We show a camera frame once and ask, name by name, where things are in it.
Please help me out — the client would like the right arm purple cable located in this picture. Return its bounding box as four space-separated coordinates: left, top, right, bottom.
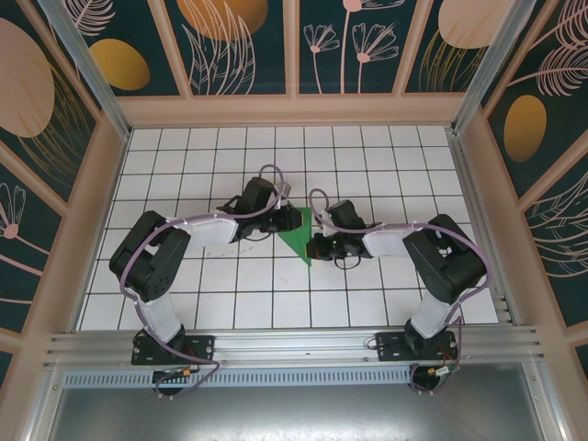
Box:
308 187 491 397

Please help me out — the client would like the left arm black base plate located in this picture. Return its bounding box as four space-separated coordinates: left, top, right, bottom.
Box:
131 334 217 367

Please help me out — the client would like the aluminium side rail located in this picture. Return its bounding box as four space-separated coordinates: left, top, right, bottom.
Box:
446 130 523 330

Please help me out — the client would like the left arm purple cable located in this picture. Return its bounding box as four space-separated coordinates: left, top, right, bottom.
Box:
118 164 288 401

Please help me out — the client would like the aluminium mounting rail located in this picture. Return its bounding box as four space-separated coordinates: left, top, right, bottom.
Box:
43 324 546 369

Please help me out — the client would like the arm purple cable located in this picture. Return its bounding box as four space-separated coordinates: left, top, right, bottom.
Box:
308 187 491 397
118 164 288 401

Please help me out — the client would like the grey metal sheet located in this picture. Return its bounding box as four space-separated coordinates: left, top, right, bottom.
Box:
45 361 548 441

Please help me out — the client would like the aluminium frame post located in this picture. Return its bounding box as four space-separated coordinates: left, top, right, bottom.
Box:
35 0 133 140
451 0 539 137

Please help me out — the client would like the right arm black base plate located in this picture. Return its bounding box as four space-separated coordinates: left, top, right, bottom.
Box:
375 330 459 364

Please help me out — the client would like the white gridded table mat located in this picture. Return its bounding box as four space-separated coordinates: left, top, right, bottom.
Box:
73 127 502 332

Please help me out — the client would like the small circuit board with connector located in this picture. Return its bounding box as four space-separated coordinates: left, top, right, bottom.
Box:
151 366 199 383
424 362 462 383

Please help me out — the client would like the slotted grey cable duct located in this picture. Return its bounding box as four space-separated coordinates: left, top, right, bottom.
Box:
62 367 413 390

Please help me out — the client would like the green paper sheet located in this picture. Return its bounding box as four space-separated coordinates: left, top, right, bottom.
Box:
277 206 322 268

